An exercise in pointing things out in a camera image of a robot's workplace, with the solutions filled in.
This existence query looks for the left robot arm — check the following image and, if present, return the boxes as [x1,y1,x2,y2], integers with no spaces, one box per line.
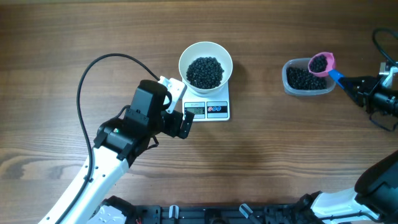
[41,77,193,223]

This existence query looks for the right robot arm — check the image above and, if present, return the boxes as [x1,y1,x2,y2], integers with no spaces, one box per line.
[294,73,397,223]

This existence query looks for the left black camera cable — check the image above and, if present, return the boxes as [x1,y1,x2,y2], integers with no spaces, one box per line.
[54,53,161,224]

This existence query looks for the black beans in bowl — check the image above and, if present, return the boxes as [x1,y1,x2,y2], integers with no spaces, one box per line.
[186,57,224,90]

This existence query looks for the clear plastic container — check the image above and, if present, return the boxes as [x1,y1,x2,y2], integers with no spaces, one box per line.
[282,58,336,96]

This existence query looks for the white bowl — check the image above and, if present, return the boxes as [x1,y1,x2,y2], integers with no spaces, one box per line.
[178,42,233,93]

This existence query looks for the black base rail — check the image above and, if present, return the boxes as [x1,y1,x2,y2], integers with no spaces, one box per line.
[93,195,312,224]

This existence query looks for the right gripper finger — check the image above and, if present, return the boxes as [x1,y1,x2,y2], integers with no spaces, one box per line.
[338,77,361,86]
[343,83,364,107]

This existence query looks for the pink scoop with blue handle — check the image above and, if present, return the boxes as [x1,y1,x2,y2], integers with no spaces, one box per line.
[307,52,344,89]

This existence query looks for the black beans in scoop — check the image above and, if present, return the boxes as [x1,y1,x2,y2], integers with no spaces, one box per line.
[309,55,328,73]

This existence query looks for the white digital kitchen scale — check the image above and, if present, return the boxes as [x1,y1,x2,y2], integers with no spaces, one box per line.
[182,83,230,122]

